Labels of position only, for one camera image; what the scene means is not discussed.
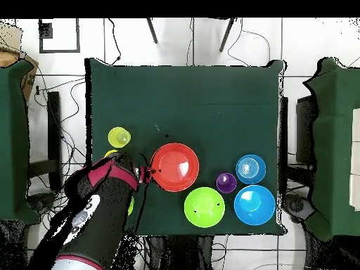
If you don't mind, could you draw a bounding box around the orange bowl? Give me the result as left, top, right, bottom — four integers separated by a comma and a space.
149, 142, 200, 193

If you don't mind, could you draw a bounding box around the purple cup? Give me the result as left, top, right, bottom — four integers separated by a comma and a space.
215, 172, 238, 194

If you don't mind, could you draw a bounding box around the green bowl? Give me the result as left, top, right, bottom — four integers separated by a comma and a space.
184, 187, 226, 229

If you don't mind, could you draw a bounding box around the dark green tablecloth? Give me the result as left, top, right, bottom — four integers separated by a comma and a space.
84, 58, 288, 237

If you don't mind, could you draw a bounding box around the small blue bowl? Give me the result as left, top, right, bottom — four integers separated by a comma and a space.
235, 154, 267, 186

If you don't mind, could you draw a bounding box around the black floor stand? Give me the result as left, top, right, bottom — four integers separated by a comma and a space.
27, 91, 63, 192

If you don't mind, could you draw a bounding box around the large blue bowl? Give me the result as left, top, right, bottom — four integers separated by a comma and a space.
233, 184, 276, 226

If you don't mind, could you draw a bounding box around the black stand base with knob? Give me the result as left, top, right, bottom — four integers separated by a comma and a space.
26, 192, 58, 216

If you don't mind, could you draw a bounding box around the green cloth covered table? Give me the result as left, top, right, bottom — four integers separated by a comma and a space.
303, 57, 360, 240
0, 60, 40, 224

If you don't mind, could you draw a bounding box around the black tripod leg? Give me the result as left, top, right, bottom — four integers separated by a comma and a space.
146, 18, 159, 45
218, 18, 236, 53

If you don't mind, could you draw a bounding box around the cardboard box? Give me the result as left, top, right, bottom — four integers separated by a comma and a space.
0, 22, 39, 102

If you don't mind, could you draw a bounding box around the black box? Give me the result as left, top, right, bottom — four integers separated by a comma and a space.
295, 95, 317, 165

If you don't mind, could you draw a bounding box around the tangle of cables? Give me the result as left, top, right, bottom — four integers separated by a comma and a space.
26, 75, 150, 270

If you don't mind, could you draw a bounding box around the black cable with plug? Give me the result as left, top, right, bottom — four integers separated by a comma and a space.
108, 18, 122, 66

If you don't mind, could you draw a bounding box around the black square floor frame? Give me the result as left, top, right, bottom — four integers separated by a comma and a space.
38, 18, 81, 54

